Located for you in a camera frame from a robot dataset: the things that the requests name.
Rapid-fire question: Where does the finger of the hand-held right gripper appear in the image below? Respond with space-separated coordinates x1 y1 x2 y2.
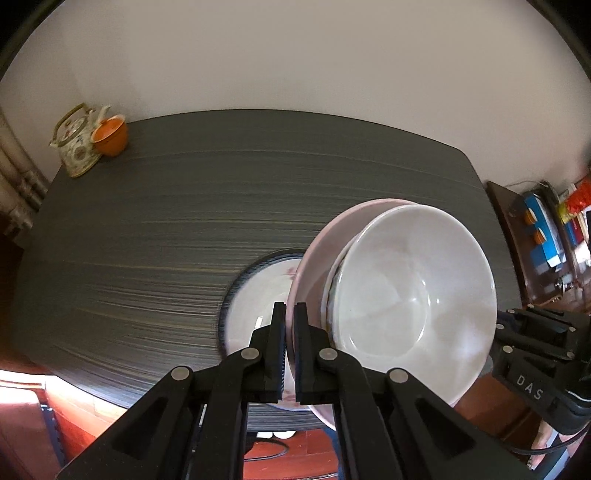
505 307 591 334
494 322 577 361

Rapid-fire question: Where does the large pink bowl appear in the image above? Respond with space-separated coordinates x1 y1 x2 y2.
285 198 462 431

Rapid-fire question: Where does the blue-rimmed white plate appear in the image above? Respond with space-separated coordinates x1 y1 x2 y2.
216 248 324 412

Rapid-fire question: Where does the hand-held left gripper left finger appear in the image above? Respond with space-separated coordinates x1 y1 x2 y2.
55 302 287 480

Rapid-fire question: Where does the brown wooden cabinet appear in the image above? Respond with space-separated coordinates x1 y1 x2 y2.
485 180 591 306

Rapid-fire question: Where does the red packet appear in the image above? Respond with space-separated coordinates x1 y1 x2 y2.
566 173 591 217

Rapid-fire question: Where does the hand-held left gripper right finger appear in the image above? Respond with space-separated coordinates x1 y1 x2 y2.
294 302 532 480

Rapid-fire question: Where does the patterned ceramic teapot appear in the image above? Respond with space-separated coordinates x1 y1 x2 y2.
49 102 113 178

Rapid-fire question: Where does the small white bowl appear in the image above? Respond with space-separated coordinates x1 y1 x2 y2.
329 204 498 408

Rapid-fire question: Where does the black cable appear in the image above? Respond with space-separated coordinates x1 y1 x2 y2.
244 438 289 461
500 422 591 459

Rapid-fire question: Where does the small plain white plate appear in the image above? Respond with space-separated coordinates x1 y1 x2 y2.
322 249 352 337

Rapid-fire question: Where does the orange cup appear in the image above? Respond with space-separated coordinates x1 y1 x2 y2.
91 114 129 157

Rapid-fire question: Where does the blue box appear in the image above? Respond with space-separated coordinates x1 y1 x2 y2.
523 194 567 267

